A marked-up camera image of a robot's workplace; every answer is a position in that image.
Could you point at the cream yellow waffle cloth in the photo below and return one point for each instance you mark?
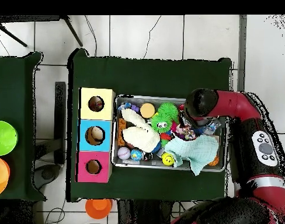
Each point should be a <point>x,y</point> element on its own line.
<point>140,137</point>

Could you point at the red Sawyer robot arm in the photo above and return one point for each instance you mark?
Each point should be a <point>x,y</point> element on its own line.
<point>236,105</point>

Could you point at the wooden box with three holes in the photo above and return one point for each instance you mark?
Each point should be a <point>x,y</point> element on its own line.
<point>105,126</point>

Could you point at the tan toy burger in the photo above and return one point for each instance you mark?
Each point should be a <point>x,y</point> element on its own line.
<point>147,110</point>

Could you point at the green spiky ball with eyes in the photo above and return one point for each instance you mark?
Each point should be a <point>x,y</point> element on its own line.
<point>161,124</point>

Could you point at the orange plastic building block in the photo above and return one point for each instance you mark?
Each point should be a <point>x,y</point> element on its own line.
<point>121,130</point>

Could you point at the green spiky rubber ball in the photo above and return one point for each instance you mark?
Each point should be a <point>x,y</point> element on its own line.
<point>169,109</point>

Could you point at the blue globe ball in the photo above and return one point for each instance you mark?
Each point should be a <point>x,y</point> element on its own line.
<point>136,155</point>

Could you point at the white baseball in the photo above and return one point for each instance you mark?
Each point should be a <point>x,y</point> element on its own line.
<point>123,153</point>

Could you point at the yellow smiley ball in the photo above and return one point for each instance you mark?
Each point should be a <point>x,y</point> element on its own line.
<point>168,159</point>

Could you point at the mint green waffle cloth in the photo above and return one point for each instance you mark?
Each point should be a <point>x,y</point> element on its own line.
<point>194,149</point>

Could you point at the small orange basketball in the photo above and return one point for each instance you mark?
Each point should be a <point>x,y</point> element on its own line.
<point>214,161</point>

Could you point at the orange plastic bowl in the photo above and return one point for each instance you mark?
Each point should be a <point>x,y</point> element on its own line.
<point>98,208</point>
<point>0,175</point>

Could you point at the dark green side tablecloth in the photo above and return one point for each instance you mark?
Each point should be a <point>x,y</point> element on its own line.
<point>14,81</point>

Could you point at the green plastic bowl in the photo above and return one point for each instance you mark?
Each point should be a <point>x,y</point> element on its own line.
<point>4,137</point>

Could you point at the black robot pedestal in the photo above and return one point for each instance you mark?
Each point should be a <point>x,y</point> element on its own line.
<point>142,212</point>

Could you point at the black metal frame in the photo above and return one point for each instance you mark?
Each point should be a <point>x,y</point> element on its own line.
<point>28,18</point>

